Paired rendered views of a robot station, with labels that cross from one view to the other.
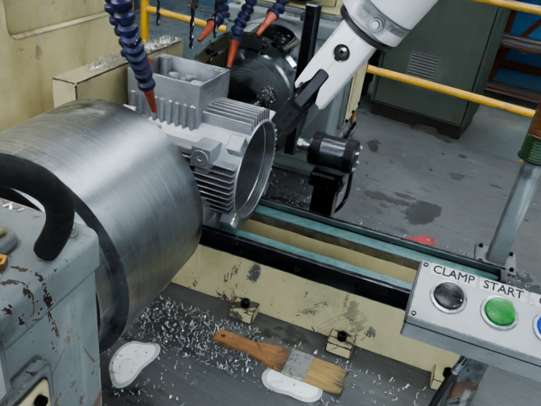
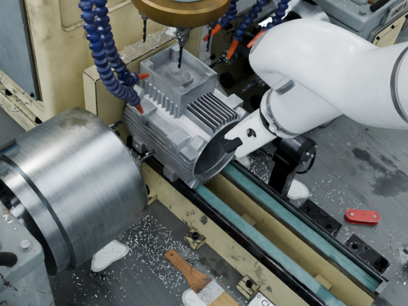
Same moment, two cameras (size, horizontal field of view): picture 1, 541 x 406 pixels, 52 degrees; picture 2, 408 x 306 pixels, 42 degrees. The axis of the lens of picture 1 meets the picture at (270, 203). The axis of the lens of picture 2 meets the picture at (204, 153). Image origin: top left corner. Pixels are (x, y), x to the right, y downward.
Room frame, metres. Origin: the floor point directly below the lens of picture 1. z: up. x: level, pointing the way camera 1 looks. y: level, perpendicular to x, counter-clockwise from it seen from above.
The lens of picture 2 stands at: (0.07, -0.19, 1.85)
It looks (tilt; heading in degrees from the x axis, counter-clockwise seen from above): 49 degrees down; 20
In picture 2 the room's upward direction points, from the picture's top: 10 degrees clockwise
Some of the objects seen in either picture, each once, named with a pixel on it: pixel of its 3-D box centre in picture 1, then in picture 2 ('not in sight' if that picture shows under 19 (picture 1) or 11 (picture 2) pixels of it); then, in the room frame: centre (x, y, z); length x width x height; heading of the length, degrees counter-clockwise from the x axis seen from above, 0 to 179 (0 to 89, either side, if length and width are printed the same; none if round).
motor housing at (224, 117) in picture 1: (199, 153); (187, 124); (0.80, 0.12, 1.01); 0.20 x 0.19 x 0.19; 72
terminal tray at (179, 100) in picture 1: (179, 91); (177, 81); (0.81, 0.16, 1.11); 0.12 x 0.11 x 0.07; 72
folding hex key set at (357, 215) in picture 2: (415, 245); (362, 217); (0.94, -0.30, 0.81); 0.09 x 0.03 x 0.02; 116
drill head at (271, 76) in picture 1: (266, 82); (280, 49); (1.12, 0.04, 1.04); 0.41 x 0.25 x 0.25; 164
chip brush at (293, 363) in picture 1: (278, 358); (200, 283); (0.59, -0.04, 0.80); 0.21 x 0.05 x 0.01; 73
